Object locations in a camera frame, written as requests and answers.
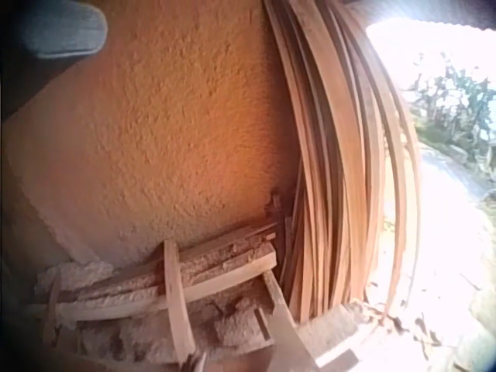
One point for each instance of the pile of rough wooden boards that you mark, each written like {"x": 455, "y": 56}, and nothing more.
{"x": 217, "y": 267}

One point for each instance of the bundle of leaning wooden planks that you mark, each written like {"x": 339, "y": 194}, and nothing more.
{"x": 333, "y": 155}

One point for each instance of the pale curved wooden strip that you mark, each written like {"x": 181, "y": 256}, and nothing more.
{"x": 179, "y": 298}

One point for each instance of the small dark wooden piece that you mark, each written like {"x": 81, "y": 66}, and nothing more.
{"x": 262, "y": 322}

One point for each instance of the pale flat wooden board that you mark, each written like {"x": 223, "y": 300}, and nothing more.
{"x": 284, "y": 329}

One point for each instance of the heap of sawdust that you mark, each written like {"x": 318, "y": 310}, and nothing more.
{"x": 162, "y": 333}

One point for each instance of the short pale wooden plank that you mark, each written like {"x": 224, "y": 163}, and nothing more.
{"x": 329, "y": 337}

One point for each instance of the trees outside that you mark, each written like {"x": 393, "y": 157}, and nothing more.
{"x": 457, "y": 100}

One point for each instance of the thin wooden stick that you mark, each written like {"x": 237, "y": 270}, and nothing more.
{"x": 51, "y": 306}

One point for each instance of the blue-grey padded object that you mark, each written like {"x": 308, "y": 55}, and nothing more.
{"x": 66, "y": 31}

